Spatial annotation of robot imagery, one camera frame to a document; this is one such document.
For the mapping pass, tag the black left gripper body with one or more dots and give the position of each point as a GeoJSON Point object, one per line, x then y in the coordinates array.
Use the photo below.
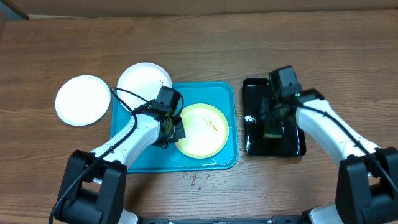
{"type": "Point", "coordinates": [166, 139]}

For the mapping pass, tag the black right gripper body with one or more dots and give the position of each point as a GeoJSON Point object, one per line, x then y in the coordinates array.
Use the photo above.
{"type": "Point", "coordinates": [272, 116]}

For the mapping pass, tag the green yellow sponge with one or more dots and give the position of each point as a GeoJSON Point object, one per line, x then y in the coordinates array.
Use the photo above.
{"type": "Point", "coordinates": [272, 128]}

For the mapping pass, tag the yellow plate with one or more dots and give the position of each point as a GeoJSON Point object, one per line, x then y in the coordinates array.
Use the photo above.
{"type": "Point", "coordinates": [206, 131]}

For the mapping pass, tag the white plate with small stain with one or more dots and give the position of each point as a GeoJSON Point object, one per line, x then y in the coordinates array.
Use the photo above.
{"type": "Point", "coordinates": [83, 100]}

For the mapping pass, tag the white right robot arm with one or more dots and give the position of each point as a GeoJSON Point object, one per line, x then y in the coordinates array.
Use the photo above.
{"type": "Point", "coordinates": [366, 189]}

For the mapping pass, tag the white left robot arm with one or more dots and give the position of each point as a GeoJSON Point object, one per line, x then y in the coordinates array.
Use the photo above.
{"type": "Point", "coordinates": [93, 185]}

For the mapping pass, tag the black water tray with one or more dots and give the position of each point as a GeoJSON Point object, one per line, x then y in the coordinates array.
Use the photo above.
{"type": "Point", "coordinates": [291, 144]}

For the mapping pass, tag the blue plastic tray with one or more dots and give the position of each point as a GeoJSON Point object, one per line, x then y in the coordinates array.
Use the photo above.
{"type": "Point", "coordinates": [218, 94]}

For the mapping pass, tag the white plate with orange stain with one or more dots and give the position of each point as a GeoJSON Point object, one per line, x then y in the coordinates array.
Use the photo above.
{"type": "Point", "coordinates": [144, 79]}

